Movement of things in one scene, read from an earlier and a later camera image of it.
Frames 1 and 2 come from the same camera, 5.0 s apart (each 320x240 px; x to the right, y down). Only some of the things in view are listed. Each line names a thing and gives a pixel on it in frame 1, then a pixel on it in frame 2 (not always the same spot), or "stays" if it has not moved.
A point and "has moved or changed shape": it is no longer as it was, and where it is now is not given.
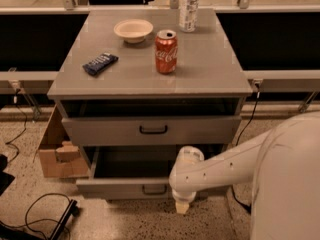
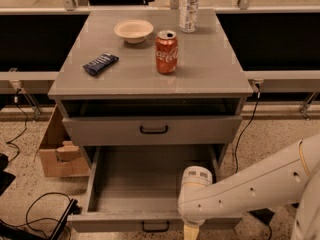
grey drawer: [136, 173] has moved or changed shape
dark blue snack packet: [100, 63] stays
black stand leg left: [73, 210] stays
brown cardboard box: [58, 158] stays
